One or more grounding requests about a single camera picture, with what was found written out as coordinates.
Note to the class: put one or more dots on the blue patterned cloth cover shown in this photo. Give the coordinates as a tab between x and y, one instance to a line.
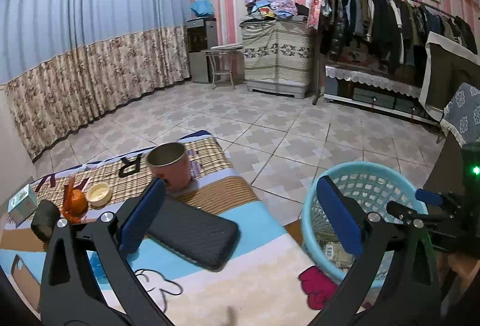
461	117

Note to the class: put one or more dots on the pink metal cup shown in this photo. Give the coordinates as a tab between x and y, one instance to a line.
170	162

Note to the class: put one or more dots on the black roll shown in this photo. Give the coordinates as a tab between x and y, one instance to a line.
44	220

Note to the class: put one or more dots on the small teal box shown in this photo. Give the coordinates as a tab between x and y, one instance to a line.
22	204

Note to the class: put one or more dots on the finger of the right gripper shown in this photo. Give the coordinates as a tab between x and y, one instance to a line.
428	197

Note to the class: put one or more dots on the light blue plastic basket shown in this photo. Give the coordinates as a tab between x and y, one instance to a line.
372	186

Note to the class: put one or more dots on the small yellow bowl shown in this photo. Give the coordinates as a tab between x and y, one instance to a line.
99	195

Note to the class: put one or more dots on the clothes rack with dark garments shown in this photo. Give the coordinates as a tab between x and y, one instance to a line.
389	35

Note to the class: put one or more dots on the black rectangular case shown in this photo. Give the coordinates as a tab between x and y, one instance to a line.
195	235

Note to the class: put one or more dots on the cloth covered cabinet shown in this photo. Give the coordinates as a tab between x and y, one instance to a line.
277	57

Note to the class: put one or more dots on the pile of folded clothes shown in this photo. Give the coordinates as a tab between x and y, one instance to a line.
270	9

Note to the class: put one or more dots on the blue and floral curtain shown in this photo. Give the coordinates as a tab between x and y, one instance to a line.
66	63

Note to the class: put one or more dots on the low tv stand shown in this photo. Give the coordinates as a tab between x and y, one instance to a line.
374	92

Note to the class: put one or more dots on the white label paper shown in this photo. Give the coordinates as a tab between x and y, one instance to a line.
330	251

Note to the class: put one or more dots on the water dispenser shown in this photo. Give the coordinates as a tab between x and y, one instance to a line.
201	35

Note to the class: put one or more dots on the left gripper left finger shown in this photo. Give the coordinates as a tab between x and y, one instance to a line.
70	294

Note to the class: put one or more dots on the blue bag potted plant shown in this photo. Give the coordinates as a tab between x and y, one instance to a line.
202	8

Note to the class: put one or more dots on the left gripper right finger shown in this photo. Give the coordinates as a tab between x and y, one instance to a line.
410	294

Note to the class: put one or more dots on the small wooden stool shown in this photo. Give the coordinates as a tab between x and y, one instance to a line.
220	60

